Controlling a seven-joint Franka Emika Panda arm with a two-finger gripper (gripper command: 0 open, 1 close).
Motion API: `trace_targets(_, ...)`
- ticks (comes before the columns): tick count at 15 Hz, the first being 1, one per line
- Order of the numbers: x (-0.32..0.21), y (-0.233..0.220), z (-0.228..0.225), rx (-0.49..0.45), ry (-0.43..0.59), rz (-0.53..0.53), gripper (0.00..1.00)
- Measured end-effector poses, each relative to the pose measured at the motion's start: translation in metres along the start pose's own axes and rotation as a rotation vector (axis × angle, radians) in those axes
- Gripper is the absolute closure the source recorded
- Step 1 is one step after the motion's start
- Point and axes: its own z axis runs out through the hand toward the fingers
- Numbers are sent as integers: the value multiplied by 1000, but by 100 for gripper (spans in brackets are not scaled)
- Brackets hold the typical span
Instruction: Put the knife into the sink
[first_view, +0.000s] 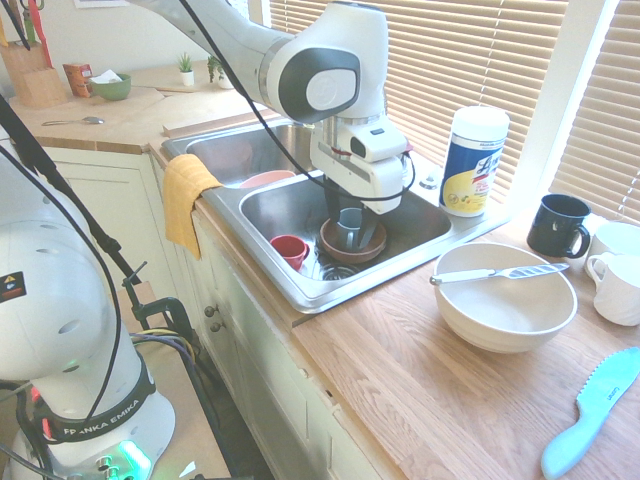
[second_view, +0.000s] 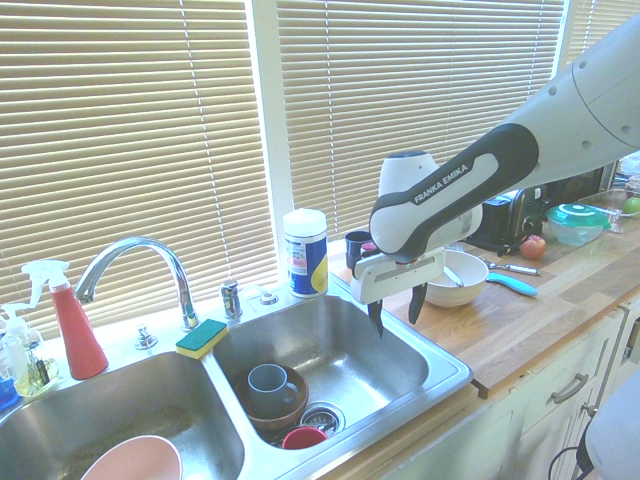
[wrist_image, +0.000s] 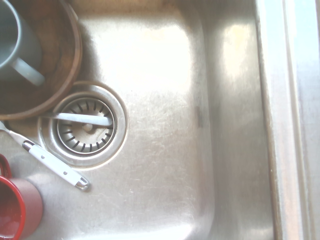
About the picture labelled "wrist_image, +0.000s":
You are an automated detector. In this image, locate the stainless steel double sink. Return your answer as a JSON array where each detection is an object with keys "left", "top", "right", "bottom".
[{"left": 0, "top": 0, "right": 320, "bottom": 240}]

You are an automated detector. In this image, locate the metal sink drain strainer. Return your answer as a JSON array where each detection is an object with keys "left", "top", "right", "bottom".
[{"left": 37, "top": 81, "right": 128, "bottom": 171}]

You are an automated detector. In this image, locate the brown wooden bowl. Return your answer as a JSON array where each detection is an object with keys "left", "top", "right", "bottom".
[{"left": 0, "top": 0, "right": 83, "bottom": 122}]

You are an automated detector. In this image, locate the red mug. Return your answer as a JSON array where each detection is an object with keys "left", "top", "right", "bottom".
[{"left": 0, "top": 153, "right": 45, "bottom": 240}]

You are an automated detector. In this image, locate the grey ceramic mug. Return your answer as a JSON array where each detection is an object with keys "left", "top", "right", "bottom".
[{"left": 0, "top": 0, "right": 46, "bottom": 87}]

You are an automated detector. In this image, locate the pale grey utensil handle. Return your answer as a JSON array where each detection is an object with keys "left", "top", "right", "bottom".
[{"left": 41, "top": 112, "right": 113, "bottom": 127}]

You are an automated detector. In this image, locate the white handled metal utensil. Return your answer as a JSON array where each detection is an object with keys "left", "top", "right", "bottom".
[{"left": 0, "top": 121, "right": 91, "bottom": 192}]

